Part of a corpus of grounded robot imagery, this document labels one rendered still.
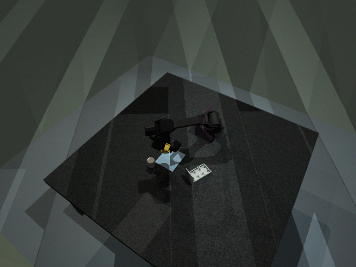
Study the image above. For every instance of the yellow plate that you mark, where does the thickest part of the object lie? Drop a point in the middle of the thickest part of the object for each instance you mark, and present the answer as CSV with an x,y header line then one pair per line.
x,y
166,149

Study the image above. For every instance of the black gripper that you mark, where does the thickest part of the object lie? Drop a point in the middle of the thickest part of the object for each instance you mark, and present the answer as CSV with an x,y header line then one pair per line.
x,y
175,145

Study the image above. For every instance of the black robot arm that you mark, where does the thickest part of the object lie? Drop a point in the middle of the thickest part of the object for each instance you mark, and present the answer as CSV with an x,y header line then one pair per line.
x,y
163,127

